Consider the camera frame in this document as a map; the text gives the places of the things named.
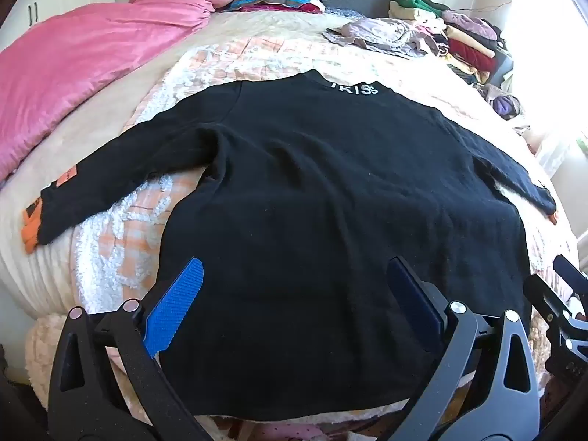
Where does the dark red folded garment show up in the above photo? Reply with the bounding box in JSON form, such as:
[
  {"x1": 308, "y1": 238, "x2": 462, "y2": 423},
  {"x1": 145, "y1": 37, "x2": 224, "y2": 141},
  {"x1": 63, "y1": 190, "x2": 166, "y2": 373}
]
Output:
[{"x1": 239, "y1": 2, "x2": 327, "y2": 15}]

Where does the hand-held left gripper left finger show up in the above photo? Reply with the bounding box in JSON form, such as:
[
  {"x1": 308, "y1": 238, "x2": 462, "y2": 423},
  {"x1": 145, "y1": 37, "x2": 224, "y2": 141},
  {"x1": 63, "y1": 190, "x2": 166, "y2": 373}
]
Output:
[{"x1": 46, "y1": 257, "x2": 216, "y2": 441}]

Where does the lilac crumpled garment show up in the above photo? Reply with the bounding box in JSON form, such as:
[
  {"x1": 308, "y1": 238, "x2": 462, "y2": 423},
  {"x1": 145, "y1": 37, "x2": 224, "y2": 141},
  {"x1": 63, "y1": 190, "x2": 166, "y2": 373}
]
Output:
[{"x1": 325, "y1": 17, "x2": 442, "y2": 58}]

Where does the black long-sleeved sweater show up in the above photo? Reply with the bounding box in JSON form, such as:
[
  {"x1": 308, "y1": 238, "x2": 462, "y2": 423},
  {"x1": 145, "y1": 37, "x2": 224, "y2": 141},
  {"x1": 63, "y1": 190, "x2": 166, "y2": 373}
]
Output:
[{"x1": 22, "y1": 69, "x2": 559, "y2": 423}]

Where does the beige fuzzy blanket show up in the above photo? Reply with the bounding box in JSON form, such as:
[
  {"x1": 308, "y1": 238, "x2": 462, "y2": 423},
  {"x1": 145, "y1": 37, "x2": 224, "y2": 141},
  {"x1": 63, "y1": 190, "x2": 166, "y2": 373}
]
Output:
[{"x1": 25, "y1": 312, "x2": 157, "y2": 428}]

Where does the beige bed sheet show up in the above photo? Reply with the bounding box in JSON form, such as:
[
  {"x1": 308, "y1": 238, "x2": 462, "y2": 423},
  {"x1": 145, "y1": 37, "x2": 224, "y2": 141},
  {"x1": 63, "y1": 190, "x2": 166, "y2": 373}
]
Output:
[{"x1": 0, "y1": 9, "x2": 552, "y2": 318}]

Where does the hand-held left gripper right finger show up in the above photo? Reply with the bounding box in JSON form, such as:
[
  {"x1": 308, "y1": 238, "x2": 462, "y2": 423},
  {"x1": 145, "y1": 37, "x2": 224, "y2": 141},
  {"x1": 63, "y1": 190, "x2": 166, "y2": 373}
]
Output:
[{"x1": 387, "y1": 257, "x2": 543, "y2": 441}]

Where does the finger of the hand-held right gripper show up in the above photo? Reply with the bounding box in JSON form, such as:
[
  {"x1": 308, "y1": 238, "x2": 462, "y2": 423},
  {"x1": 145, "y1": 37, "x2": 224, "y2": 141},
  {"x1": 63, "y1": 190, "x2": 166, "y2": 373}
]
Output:
[
  {"x1": 523, "y1": 275, "x2": 588, "y2": 380},
  {"x1": 552, "y1": 254, "x2": 588, "y2": 292}
]

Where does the orange and white fleece blanket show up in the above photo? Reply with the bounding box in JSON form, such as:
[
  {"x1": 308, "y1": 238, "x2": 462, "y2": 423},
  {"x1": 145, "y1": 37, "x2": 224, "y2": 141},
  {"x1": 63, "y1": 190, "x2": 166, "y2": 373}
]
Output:
[{"x1": 73, "y1": 37, "x2": 580, "y2": 318}]

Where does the pink duvet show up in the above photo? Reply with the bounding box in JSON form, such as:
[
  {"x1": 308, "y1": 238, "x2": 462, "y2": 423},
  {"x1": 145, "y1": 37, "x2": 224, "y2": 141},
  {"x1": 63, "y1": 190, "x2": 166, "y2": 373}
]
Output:
[{"x1": 0, "y1": 0, "x2": 246, "y2": 182}]

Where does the pile of folded clothes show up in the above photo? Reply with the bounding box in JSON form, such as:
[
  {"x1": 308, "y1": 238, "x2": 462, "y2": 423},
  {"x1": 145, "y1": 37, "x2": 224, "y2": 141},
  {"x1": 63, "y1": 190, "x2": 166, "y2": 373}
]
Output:
[{"x1": 388, "y1": 0, "x2": 524, "y2": 120}]

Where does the pink dotted cloth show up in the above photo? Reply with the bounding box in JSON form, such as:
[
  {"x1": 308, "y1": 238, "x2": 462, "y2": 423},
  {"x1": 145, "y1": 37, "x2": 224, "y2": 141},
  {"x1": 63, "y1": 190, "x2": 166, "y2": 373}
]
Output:
[{"x1": 257, "y1": 423, "x2": 343, "y2": 441}]

